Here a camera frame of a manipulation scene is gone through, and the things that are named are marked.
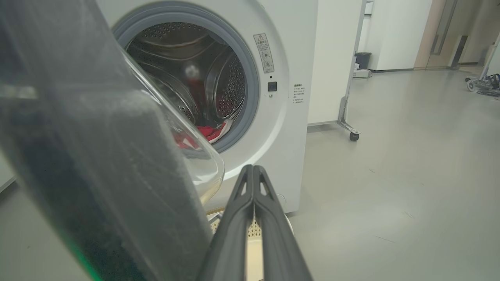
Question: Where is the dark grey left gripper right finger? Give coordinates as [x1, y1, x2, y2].
[253, 165, 313, 281]

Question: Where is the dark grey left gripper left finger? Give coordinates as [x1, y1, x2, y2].
[197, 165, 255, 281]

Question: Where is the red and white jersey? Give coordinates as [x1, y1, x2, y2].
[174, 119, 234, 151]

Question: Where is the washing machine glass door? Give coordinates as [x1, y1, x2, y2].
[0, 0, 225, 281]

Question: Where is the cream perforated laundry basket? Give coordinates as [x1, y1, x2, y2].
[207, 211, 294, 281]

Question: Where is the white front-load washing machine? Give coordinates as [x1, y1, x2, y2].
[96, 0, 319, 214]

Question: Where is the stainless steel washing machine drum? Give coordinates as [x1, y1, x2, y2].
[126, 21, 246, 127]

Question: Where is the metal leg with caster wheel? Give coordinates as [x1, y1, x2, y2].
[337, 0, 368, 142]

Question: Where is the grey warning sticker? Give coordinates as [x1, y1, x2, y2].
[254, 33, 275, 74]

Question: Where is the white partition panel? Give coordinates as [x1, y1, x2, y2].
[308, 0, 368, 125]

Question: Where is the black waste bin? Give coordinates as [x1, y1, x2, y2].
[355, 52, 372, 70]

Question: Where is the wheeled equipment with cables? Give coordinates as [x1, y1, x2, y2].
[465, 72, 500, 97]

